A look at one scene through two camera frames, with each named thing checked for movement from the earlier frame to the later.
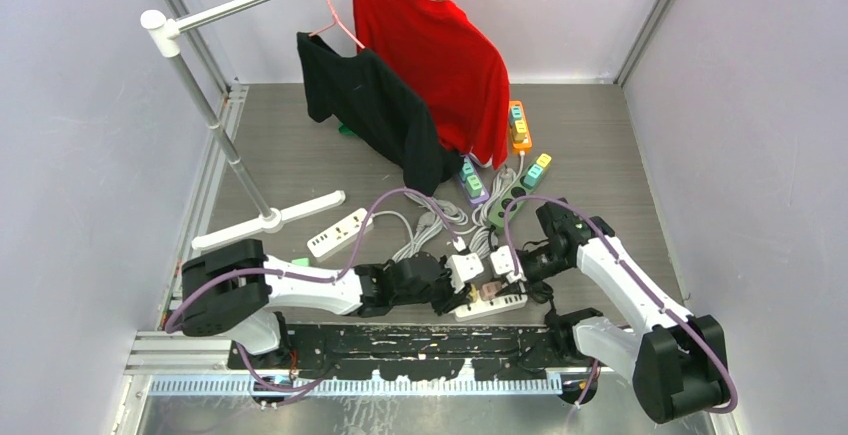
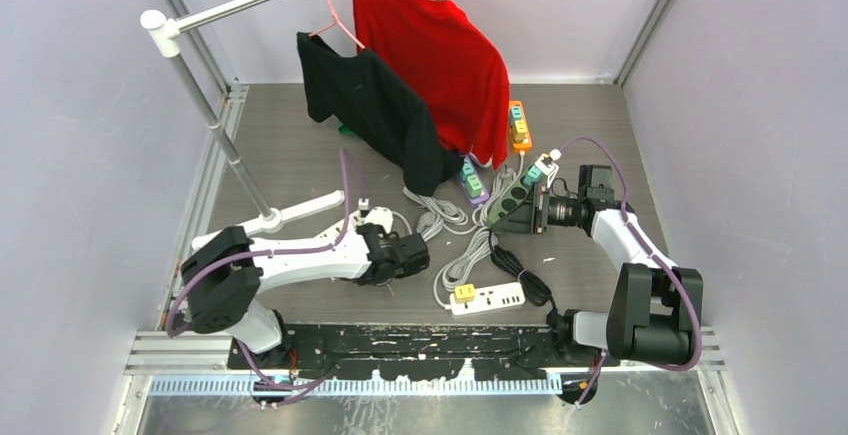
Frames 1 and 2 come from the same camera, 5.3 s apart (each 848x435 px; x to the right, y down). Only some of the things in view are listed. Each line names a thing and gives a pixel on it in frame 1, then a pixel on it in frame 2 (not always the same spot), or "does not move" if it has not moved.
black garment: (368, 98) does not move
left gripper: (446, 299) to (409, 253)
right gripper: (528, 277) to (526, 218)
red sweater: (443, 53) does not move
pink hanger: (336, 20) does not move
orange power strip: (520, 137) does not move
